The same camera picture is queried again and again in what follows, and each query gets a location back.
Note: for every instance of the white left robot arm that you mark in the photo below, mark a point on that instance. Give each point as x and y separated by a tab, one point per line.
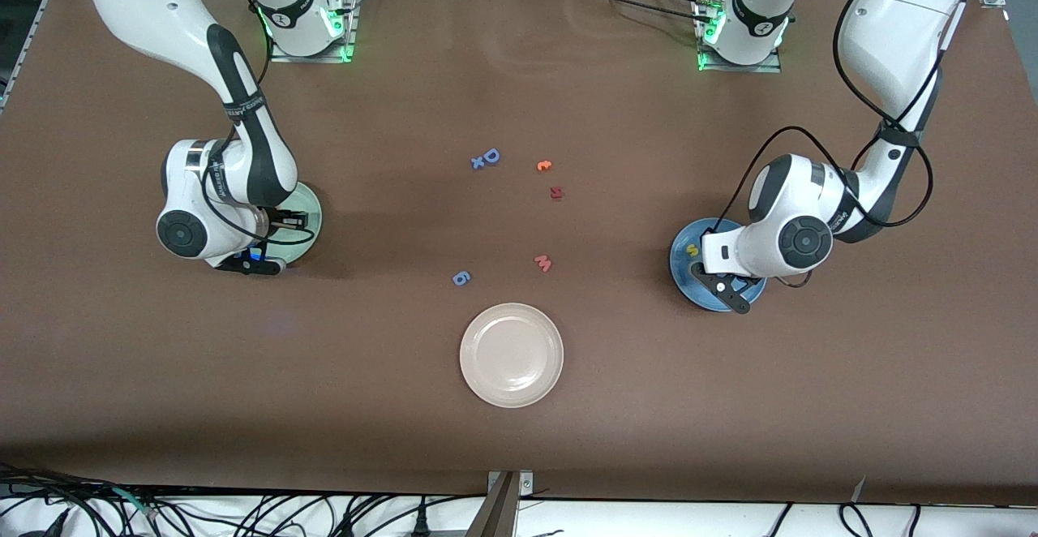
900	18

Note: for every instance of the metal table leg bracket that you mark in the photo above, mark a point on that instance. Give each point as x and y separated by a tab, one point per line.
499	517

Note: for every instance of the black power plug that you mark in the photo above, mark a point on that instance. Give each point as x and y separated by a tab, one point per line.
421	525

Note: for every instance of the light green plate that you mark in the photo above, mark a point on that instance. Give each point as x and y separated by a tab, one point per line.
304	196

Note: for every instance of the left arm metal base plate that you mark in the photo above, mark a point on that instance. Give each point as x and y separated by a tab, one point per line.
742	69

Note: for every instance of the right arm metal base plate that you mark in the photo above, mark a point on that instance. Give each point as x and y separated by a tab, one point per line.
352	34

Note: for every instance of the blue foam letter g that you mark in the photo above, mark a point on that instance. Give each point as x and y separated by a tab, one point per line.
461	278

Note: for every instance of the blue plate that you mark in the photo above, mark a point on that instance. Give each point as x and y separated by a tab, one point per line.
685	273

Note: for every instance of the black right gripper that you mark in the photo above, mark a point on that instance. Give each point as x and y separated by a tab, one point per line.
280	218

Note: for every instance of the brown table cover sheet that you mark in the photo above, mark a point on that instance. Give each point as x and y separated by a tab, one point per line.
730	407

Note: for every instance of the beige plate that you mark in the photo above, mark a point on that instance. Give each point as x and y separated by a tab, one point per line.
511	354

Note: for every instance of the pink foam letter w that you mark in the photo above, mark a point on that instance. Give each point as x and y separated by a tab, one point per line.
542	262

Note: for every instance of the blue foam letter D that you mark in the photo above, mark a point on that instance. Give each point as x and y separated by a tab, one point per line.
491	156

